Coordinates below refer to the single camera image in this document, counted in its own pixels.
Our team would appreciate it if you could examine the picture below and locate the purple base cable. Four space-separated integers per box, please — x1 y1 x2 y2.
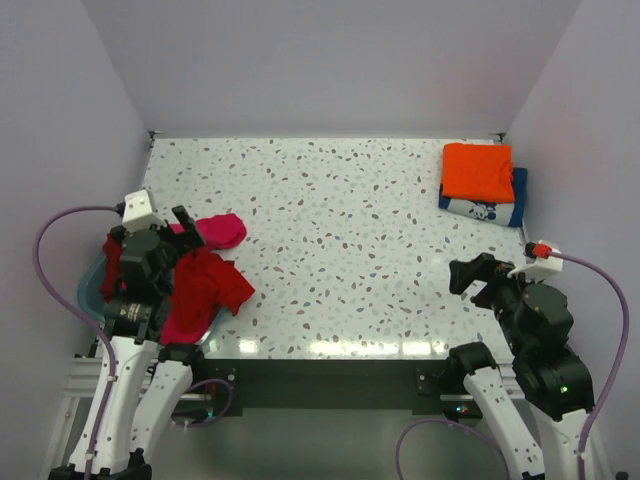
395 417 509 480
172 379 235 429

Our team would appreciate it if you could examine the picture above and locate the teal plastic basket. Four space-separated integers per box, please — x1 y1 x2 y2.
77 250 238 345

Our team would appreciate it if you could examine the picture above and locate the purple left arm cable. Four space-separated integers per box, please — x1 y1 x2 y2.
32 202 126 480

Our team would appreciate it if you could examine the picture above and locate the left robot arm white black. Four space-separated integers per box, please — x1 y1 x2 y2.
49 201 207 479

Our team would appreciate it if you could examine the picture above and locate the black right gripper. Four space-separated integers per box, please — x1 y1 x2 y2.
448 249 544 352

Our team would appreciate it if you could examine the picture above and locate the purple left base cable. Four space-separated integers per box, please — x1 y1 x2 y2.
172 379 235 429

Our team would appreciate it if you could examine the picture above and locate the orange folded t shirt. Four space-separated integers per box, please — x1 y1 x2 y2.
441 143 515 203

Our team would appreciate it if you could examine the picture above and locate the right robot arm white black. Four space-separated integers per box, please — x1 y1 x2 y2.
440 242 630 479

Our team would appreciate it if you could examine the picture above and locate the black metal base frame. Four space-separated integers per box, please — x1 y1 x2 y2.
174 359 482 422

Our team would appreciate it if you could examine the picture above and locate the blue grey cartoon t shirt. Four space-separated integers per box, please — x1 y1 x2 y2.
438 167 528 228

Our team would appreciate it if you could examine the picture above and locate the pink t shirt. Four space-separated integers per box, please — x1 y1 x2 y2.
191 214 255 315

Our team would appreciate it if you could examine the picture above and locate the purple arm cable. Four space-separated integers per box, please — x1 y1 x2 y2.
32 202 126 480
547 251 630 480

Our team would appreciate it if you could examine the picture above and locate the red t shirt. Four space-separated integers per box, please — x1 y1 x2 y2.
100 229 255 345

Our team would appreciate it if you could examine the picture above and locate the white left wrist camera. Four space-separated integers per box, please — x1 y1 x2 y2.
122 189 166 234

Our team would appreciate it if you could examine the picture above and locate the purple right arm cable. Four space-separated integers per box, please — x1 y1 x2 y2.
547 251 630 480

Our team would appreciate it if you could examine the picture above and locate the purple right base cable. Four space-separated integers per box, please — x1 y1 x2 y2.
395 417 509 480

